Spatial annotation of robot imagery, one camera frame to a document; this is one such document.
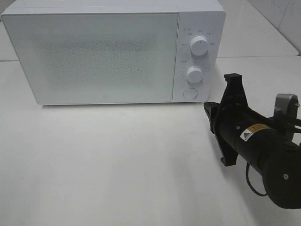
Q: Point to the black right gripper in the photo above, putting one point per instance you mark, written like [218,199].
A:
[221,123]

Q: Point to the white round door button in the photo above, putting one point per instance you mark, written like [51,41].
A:
[190,93]

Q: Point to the white timer knob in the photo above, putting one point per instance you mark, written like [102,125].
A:
[194,74]

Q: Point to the white microwave door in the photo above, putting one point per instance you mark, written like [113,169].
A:
[96,59]

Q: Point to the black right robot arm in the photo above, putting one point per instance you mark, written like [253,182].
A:
[266,144]

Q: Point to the white upper microwave knob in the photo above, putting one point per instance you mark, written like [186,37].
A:
[199,45]

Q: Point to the white microwave oven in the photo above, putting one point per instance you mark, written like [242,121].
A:
[195,17]

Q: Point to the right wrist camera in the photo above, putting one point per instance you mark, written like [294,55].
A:
[286,104]

